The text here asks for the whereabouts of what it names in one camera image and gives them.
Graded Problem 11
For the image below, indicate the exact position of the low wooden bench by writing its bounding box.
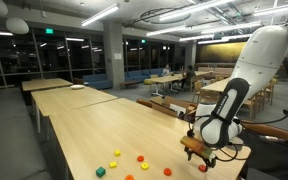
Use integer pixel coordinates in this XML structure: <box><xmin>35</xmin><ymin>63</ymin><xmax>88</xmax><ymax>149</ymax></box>
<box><xmin>118</xmin><ymin>79</ymin><xmax>140</xmax><ymax>89</ymax></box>

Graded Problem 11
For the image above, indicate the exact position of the white plate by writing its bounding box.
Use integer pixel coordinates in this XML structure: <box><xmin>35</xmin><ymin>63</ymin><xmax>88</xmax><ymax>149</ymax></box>
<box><xmin>70</xmin><ymin>84</ymin><xmax>86</xmax><ymax>91</ymax></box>

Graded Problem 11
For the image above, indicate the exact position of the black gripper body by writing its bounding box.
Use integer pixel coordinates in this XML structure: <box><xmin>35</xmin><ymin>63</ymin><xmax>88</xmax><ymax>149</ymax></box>
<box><xmin>187</xmin><ymin>148</ymin><xmax>215</xmax><ymax>165</ymax></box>

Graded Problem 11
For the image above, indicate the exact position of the green cube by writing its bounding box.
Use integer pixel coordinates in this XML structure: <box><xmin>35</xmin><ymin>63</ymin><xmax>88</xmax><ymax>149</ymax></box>
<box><xmin>95</xmin><ymin>166</ymin><xmax>107</xmax><ymax>178</ymax></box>

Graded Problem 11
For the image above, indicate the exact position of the seated person white shirt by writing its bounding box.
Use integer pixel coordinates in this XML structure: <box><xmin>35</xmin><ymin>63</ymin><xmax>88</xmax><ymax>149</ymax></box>
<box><xmin>161</xmin><ymin>64</ymin><xmax>172</xmax><ymax>77</ymax></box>

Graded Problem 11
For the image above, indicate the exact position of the wooden dining chair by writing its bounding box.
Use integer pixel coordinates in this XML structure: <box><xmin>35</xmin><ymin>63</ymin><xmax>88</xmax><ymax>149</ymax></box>
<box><xmin>242</xmin><ymin>94</ymin><xmax>262</xmax><ymax>119</ymax></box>
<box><xmin>263</xmin><ymin>78</ymin><xmax>278</xmax><ymax>106</ymax></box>

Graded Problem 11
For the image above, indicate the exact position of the long ceiling light strip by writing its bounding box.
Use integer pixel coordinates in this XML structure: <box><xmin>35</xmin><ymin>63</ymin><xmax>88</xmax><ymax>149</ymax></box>
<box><xmin>158</xmin><ymin>0</ymin><xmax>235</xmax><ymax>22</ymax></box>
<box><xmin>179</xmin><ymin>33</ymin><xmax>215</xmax><ymax>42</ymax></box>
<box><xmin>253</xmin><ymin>1</ymin><xmax>288</xmax><ymax>17</ymax></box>
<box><xmin>145</xmin><ymin>25</ymin><xmax>187</xmax><ymax>37</ymax></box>
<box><xmin>81</xmin><ymin>3</ymin><xmax>120</xmax><ymax>27</ymax></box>

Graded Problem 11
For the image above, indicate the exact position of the open brown cardboard box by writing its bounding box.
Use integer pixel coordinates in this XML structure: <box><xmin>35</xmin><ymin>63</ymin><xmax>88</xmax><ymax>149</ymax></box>
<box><xmin>149</xmin><ymin>95</ymin><xmax>198</xmax><ymax>121</ymax></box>

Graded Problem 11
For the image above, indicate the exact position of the light wooden dining table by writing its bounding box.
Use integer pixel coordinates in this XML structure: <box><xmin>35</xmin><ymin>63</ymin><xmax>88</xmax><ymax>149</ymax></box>
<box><xmin>145</xmin><ymin>75</ymin><xmax>182</xmax><ymax>98</ymax></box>

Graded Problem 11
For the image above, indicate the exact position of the gray concrete column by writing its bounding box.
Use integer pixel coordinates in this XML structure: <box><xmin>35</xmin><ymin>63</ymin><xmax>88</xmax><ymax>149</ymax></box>
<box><xmin>102</xmin><ymin>21</ymin><xmax>126</xmax><ymax>89</ymax></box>

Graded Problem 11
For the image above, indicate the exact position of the seated person dark shirt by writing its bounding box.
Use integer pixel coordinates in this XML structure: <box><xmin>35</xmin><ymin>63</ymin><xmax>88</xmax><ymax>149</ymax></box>
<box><xmin>183</xmin><ymin>65</ymin><xmax>197</xmax><ymax>88</ymax></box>

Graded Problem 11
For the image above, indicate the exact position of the blue sofa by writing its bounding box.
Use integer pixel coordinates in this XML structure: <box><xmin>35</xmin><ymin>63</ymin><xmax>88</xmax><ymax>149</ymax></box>
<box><xmin>124</xmin><ymin>68</ymin><xmax>165</xmax><ymax>83</ymax></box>
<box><xmin>82</xmin><ymin>73</ymin><xmax>113</xmax><ymax>90</ymax></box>

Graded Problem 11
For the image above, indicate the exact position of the black chair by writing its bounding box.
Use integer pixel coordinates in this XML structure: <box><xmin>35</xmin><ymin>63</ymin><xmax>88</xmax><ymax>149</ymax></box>
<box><xmin>240</xmin><ymin>133</ymin><xmax>288</xmax><ymax>180</ymax></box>

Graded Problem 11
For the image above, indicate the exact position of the large light wooden table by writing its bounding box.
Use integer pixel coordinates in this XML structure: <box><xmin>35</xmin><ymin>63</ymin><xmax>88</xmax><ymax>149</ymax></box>
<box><xmin>200</xmin><ymin>78</ymin><xmax>233</xmax><ymax>94</ymax></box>

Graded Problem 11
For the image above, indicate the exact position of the gray upholstered bench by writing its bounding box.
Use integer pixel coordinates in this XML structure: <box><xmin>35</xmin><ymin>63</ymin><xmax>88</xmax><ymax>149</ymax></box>
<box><xmin>0</xmin><ymin>78</ymin><xmax>53</xmax><ymax>180</ymax></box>

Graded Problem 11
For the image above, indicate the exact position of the brown wooden chair back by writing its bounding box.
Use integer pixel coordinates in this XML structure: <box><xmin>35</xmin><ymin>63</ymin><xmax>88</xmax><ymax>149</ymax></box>
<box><xmin>136</xmin><ymin>97</ymin><xmax>154</xmax><ymax>109</ymax></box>

